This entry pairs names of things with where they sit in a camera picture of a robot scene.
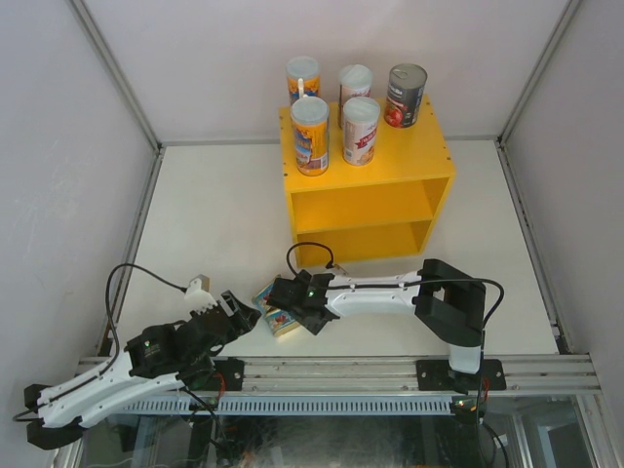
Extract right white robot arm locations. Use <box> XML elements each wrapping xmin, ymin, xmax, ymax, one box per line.
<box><xmin>267</xmin><ymin>259</ymin><xmax>486</xmax><ymax>389</ymax></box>

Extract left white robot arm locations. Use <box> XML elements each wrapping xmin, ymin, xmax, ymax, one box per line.
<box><xmin>24</xmin><ymin>291</ymin><xmax>262</xmax><ymax>450</ymax></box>

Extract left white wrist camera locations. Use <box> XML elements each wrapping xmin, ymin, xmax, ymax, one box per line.
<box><xmin>184</xmin><ymin>275</ymin><xmax>217</xmax><ymax>312</ymax></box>

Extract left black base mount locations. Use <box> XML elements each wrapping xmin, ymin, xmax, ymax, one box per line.
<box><xmin>208</xmin><ymin>357</ymin><xmax>245</xmax><ymax>391</ymax></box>

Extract orange can with spoon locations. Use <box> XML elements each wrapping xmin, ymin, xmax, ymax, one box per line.
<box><xmin>286</xmin><ymin>56</ymin><xmax>321</xmax><ymax>104</ymax></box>

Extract yellow wooden shelf cabinet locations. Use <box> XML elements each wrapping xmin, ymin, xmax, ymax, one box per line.
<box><xmin>279</xmin><ymin>97</ymin><xmax>456</xmax><ymax>267</ymax></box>

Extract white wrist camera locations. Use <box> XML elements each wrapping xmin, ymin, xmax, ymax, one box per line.
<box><xmin>184</xmin><ymin>275</ymin><xmax>217</xmax><ymax>312</ymax></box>
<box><xmin>326</xmin><ymin>261</ymin><xmax>349</xmax><ymax>276</ymax></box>

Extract grey slotted cable duct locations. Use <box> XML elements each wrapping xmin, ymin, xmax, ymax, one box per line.
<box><xmin>117</xmin><ymin>395</ymin><xmax>476</xmax><ymax>416</ymax></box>

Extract white porridge can red label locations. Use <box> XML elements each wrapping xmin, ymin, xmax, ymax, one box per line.
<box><xmin>338</xmin><ymin>64</ymin><xmax>372</xmax><ymax>105</ymax></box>

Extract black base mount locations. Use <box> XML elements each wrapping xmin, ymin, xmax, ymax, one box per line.
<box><xmin>415</xmin><ymin>359</ymin><xmax>454</xmax><ymax>391</ymax></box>
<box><xmin>208</xmin><ymin>357</ymin><xmax>245</xmax><ymax>391</ymax></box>

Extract aluminium frame rail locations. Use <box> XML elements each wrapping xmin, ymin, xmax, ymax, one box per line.
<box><xmin>75</xmin><ymin>354</ymin><xmax>602</xmax><ymax>394</ymax></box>

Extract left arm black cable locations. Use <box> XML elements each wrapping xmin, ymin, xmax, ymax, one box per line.
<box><xmin>12</xmin><ymin>262</ymin><xmax>191</xmax><ymax>423</ymax></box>

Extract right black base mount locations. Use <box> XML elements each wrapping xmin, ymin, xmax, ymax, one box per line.
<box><xmin>415</xmin><ymin>359</ymin><xmax>454</xmax><ymax>391</ymax></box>

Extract blue luncheon meat tin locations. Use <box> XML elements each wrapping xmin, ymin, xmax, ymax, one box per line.
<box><xmin>252</xmin><ymin>277</ymin><xmax>277</xmax><ymax>314</ymax></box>
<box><xmin>264</xmin><ymin>309</ymin><xmax>300</xmax><ymax>337</ymax></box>

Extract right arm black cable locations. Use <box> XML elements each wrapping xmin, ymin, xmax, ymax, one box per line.
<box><xmin>286</xmin><ymin>241</ymin><xmax>506</xmax><ymax>342</ymax></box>

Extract yellow can with white spoon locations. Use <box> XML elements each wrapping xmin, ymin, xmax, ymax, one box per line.
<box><xmin>291</xmin><ymin>97</ymin><xmax>330</xmax><ymax>176</ymax></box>

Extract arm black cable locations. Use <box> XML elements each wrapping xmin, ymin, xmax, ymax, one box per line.
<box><xmin>12</xmin><ymin>262</ymin><xmax>191</xmax><ymax>423</ymax></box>
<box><xmin>286</xmin><ymin>241</ymin><xmax>506</xmax><ymax>342</ymax></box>

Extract dark blue tin can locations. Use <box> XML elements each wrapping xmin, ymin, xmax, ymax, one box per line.
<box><xmin>384</xmin><ymin>63</ymin><xmax>428</xmax><ymax>128</ymax></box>

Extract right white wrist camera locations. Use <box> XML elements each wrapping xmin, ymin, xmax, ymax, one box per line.
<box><xmin>326</xmin><ymin>261</ymin><xmax>349</xmax><ymax>276</ymax></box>

